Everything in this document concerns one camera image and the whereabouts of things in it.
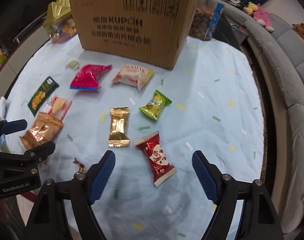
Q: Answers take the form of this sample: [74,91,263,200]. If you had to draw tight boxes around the orange biscuit packet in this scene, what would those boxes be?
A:
[20,112,63,150]

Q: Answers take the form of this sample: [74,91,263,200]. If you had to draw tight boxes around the small red twisted candy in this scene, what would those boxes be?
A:
[73,158,85,176]

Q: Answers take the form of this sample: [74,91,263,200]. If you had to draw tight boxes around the red white cracker packet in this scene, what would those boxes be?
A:
[42,96,72,121]

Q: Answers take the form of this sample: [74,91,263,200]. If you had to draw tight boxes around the dark green snack bar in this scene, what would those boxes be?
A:
[27,76,60,116]

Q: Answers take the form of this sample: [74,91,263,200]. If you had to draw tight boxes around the gold candy wrapper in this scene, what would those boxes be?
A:
[107,107,130,147]

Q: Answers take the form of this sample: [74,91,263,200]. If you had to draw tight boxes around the red white snack packet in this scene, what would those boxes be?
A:
[134,131,177,187]

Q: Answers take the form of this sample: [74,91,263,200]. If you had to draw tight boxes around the magenta snack bag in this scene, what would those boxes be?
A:
[70,64,112,91]

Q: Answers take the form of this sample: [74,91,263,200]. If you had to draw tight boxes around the small pale green candy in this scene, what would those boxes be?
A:
[66,60,80,69]

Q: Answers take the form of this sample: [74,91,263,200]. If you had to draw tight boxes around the green yellow candy packet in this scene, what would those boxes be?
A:
[139,90,172,121]

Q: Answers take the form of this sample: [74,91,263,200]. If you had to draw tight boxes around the pink white Denman packet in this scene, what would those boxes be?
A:
[111,64,154,91]

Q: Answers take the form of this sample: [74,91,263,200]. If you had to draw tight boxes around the light blue confetti cloth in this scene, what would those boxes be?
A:
[6,37,263,239]

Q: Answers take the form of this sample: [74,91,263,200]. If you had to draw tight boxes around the gold lid candy jar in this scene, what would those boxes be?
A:
[43,0,77,43]

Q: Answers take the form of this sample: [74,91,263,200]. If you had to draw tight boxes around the grey curved sofa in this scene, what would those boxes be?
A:
[244,14,304,234]

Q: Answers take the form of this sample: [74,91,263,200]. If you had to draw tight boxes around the brown cardboard box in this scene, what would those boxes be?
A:
[70,0,199,70]

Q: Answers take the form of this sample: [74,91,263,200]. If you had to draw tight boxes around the brown teddy bear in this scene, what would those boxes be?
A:
[292,23,304,40]

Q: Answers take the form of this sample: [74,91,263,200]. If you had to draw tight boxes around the pink plush toy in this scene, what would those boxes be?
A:
[253,4,274,32]

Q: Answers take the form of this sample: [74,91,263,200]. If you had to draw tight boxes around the yellow plush toy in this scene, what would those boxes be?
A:
[243,2,259,16]

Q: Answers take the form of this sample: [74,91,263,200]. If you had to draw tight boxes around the clear jar of chocolate balls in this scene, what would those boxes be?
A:
[188,0,224,41]

